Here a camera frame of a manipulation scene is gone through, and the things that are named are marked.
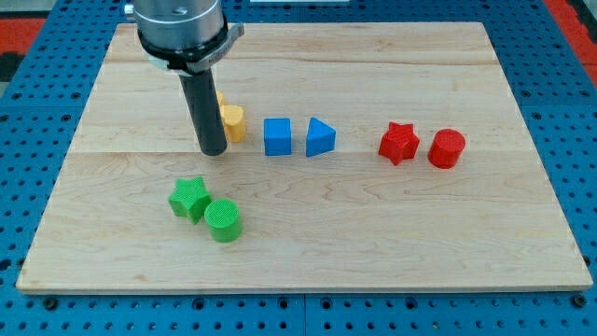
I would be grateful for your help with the red cylinder block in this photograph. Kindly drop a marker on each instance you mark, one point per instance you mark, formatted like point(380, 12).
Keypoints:
point(446, 148)

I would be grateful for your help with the green star block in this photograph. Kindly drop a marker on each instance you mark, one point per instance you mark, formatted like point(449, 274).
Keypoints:
point(190, 199)

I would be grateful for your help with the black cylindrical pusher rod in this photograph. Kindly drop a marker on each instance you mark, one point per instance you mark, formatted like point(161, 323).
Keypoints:
point(203, 107)

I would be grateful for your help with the blue triangle block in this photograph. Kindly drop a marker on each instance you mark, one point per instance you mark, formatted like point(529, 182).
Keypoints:
point(320, 138)

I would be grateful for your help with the yellow block behind rod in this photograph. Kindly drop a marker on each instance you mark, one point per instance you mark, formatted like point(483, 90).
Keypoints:
point(221, 98)

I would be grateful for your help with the blue cube block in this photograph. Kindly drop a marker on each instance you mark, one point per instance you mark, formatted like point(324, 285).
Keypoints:
point(277, 136)

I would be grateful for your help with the green cylinder block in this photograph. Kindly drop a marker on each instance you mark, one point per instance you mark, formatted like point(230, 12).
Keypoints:
point(223, 220)

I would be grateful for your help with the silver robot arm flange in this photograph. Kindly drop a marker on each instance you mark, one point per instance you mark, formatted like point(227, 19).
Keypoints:
point(187, 37)

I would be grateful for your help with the yellow heart block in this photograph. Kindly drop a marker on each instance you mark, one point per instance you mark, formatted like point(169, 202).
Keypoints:
point(234, 121)

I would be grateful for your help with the red star block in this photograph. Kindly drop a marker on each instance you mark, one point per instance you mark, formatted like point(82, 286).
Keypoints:
point(399, 143)

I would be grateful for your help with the light wooden board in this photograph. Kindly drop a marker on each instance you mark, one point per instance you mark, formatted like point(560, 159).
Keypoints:
point(343, 221)

